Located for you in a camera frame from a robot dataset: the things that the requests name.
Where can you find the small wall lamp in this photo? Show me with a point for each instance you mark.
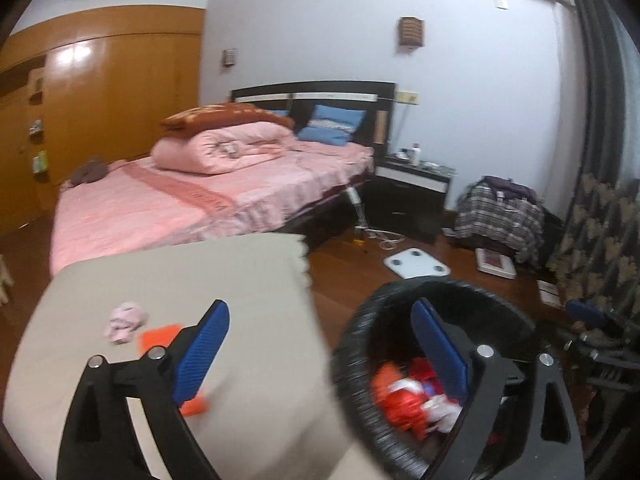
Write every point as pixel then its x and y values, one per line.
pixel 229 57

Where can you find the pink folded quilt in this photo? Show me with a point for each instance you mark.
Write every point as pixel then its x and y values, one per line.
pixel 225 150

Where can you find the dark wooden headboard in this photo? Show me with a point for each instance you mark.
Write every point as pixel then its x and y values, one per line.
pixel 350 95

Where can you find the orange wrapper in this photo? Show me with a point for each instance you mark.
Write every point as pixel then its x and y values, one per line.
pixel 195 406
pixel 157 338

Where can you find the plaid bag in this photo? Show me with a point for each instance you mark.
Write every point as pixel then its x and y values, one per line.
pixel 500 215

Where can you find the white bottle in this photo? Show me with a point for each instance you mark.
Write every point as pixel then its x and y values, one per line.
pixel 415 155

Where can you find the dark grey cloth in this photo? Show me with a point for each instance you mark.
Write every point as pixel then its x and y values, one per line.
pixel 90 170

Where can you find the pink crumpled tissue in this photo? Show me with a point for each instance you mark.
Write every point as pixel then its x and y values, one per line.
pixel 125 322

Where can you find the red plastic bag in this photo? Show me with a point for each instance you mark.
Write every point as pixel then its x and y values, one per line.
pixel 400 402

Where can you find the wall socket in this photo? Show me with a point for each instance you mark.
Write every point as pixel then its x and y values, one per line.
pixel 406 98

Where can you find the black and white nightstand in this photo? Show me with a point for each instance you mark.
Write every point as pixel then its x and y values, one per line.
pixel 410 195

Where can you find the white bathroom scale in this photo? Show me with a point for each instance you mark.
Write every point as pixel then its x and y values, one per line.
pixel 417 264

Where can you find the white booklet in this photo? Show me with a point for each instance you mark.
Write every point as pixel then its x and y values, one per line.
pixel 550 292

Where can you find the small toiletry bottles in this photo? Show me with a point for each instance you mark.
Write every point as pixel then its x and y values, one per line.
pixel 40 161

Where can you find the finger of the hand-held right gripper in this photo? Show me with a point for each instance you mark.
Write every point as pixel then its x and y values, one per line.
pixel 600 360
pixel 587 312

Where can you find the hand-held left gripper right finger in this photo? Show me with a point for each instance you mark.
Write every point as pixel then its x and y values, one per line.
pixel 440 350

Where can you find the white wall switch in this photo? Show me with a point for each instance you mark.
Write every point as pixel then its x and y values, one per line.
pixel 502 4

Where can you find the patterned grey curtain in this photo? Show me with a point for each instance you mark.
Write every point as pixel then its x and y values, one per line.
pixel 600 160

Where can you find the blue pillow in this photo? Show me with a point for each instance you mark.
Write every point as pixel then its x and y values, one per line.
pixel 332 125

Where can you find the brown wall lamp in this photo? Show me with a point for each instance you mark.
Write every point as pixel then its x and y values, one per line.
pixel 411 32

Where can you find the wooden wardrobe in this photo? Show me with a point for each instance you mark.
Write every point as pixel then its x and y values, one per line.
pixel 110 100

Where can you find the beige foam mat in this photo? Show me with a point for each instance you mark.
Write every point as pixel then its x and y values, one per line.
pixel 250 310

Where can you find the black trash bin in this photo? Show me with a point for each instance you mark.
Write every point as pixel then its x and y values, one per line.
pixel 360 330

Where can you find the white and red book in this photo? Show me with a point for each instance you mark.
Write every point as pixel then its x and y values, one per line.
pixel 495 262

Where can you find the brown pillow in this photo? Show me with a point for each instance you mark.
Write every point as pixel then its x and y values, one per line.
pixel 225 115

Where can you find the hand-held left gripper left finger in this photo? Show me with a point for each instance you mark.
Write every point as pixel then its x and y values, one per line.
pixel 202 355

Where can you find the bed with pink sheet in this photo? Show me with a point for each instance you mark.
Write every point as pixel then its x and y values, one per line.
pixel 150 210

